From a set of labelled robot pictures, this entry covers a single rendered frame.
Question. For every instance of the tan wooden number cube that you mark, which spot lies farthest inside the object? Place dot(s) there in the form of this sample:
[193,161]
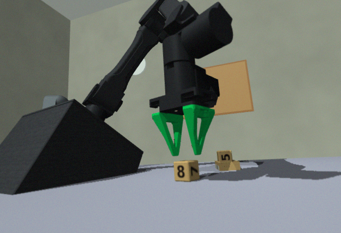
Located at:
[224,156]
[186,170]

